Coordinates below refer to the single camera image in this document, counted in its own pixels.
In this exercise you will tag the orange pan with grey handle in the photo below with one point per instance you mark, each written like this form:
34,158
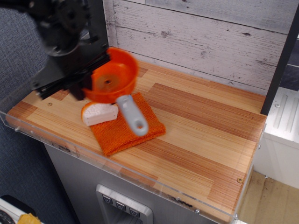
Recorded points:
113,82

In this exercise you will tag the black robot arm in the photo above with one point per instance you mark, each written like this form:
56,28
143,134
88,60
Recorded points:
61,24

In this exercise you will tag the orange knitted cloth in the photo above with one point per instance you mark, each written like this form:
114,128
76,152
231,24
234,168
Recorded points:
115,136

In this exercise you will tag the black left upright post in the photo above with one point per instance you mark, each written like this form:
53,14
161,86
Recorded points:
97,24

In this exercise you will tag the black right upright post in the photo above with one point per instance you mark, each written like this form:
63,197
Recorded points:
282,63

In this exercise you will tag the toy cheese wedge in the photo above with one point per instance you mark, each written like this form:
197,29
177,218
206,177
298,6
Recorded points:
95,113

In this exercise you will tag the black upright post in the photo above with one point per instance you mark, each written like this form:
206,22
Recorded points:
97,24
282,63

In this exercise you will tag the yellow object at corner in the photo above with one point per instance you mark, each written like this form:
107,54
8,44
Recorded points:
28,219

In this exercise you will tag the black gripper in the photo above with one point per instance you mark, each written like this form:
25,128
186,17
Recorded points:
72,71

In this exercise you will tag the grey cabinet with dispenser panel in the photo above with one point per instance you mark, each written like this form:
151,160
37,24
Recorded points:
101,193

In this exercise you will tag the clear acrylic guard rail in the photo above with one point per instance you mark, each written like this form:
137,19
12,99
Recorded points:
204,158

